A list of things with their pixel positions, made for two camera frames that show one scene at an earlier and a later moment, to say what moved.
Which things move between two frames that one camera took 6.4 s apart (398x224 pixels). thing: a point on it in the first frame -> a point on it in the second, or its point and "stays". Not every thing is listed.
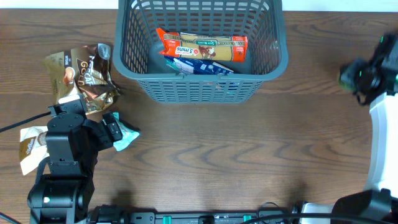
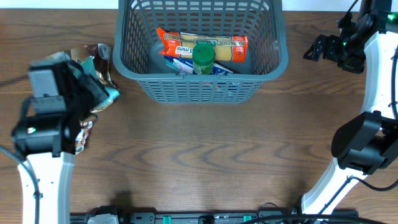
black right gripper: (347, 78) -> (330, 47)
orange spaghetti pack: (217, 47) stays
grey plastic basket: (137, 45) stays
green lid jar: (347, 81) -> (203, 56)
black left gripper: (106, 137) -> (99, 95)
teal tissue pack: (129, 134) -> (89, 66)
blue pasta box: (198, 66) stays
